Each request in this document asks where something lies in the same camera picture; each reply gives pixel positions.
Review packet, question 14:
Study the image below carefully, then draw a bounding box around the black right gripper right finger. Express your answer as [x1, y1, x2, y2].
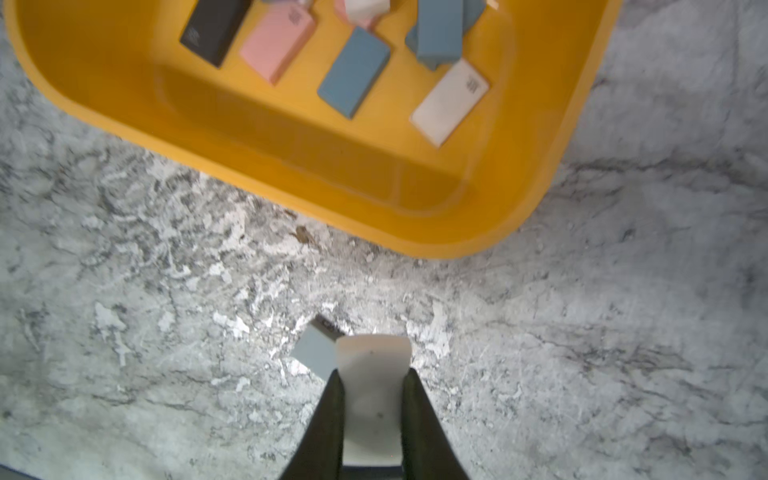
[401, 368, 469, 480]

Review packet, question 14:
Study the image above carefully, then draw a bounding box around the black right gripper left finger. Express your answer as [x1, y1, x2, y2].
[280, 370, 345, 480]

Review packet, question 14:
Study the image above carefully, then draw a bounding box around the cream eraser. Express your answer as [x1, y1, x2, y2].
[336, 334, 412, 467]

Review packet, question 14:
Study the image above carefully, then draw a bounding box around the grey eraser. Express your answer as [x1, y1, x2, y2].
[291, 314, 344, 382]

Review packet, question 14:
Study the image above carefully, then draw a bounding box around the white eraser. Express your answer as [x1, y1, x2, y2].
[410, 59, 490, 147]
[344, 0, 391, 21]

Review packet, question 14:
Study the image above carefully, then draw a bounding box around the blue eraser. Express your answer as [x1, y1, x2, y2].
[317, 27, 391, 119]
[405, 0, 486, 70]

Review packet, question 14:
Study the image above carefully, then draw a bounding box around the black eraser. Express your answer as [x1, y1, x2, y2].
[180, 0, 252, 68]

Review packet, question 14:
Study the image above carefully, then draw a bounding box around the yellow storage box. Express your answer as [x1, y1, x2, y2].
[3, 1, 621, 259]

